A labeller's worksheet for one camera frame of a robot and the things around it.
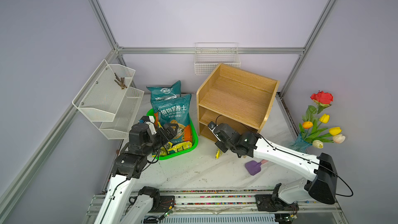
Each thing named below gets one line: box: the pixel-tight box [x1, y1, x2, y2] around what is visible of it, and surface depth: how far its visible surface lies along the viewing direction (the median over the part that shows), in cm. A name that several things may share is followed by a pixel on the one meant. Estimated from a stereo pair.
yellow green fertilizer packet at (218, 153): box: [215, 148, 223, 160], surface depth 74 cm
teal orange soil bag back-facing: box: [146, 80, 182, 103], surface depth 95 cm
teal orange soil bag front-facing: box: [150, 93, 194, 146], surface depth 88 cm
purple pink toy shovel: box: [245, 159, 269, 176], surface depth 86 cm
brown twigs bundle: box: [114, 72, 128, 90], surface depth 86 cm
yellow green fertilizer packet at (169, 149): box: [159, 141, 193, 157], surface depth 86 cm
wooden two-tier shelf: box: [196, 63, 280, 141], surface depth 77 cm
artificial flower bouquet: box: [298, 90, 346, 149], surface depth 72 cm
